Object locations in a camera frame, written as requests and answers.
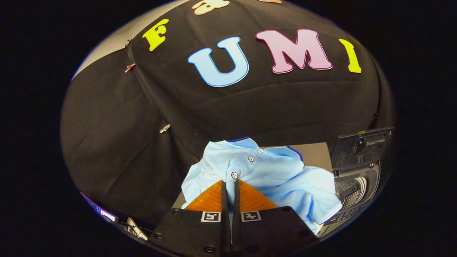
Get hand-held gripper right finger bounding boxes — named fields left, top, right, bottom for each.
left=232, top=180, right=318, bottom=256

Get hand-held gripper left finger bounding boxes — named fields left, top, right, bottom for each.
left=148, top=180, right=232, bottom=256

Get light blue polo shirt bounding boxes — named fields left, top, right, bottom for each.
left=181, top=137, right=343, bottom=235

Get grey washing machine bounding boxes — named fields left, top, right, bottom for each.
left=316, top=127, right=395, bottom=238

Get dark glass washing machine lid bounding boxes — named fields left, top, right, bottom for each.
left=330, top=127, right=395, bottom=170

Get white plastic object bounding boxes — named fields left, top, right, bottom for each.
left=126, top=217, right=149, bottom=241

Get grey box stand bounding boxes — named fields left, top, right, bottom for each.
left=171, top=142, right=333, bottom=211

